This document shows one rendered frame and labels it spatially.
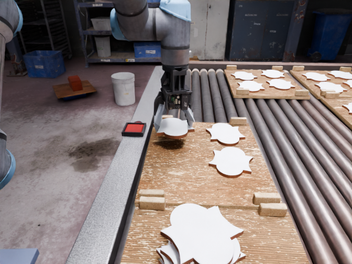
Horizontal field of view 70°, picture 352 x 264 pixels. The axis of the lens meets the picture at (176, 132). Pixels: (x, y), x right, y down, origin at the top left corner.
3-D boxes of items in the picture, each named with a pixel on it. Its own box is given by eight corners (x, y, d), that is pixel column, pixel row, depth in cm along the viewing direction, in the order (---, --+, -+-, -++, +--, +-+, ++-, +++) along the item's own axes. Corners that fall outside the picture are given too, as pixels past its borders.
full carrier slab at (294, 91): (233, 98, 118) (234, 89, 116) (223, 72, 154) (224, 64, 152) (309, 99, 117) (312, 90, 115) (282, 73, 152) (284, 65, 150)
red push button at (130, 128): (124, 135, 90) (124, 131, 90) (128, 127, 95) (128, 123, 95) (141, 135, 90) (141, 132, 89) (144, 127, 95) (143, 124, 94)
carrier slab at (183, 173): (134, 207, 61) (134, 202, 60) (154, 124, 96) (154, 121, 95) (283, 211, 59) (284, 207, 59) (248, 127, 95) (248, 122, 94)
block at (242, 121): (229, 125, 93) (230, 118, 91) (229, 122, 94) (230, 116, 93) (246, 125, 92) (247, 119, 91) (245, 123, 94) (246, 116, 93)
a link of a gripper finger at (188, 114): (194, 135, 76) (182, 111, 71) (188, 126, 81) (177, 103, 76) (203, 130, 76) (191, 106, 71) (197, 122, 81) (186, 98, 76)
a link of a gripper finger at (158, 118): (150, 136, 73) (163, 108, 70) (147, 127, 78) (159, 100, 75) (160, 139, 74) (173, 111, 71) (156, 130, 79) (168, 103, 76)
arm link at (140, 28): (106, -12, 57) (155, -12, 57) (118, 21, 68) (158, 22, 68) (103, 17, 55) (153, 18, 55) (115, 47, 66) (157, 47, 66)
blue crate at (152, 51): (134, 58, 489) (133, 46, 478) (133, 53, 525) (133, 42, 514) (166, 57, 498) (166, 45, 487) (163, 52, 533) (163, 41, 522)
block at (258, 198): (253, 205, 59) (254, 197, 58) (251, 199, 60) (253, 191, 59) (279, 206, 59) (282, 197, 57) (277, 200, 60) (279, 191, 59)
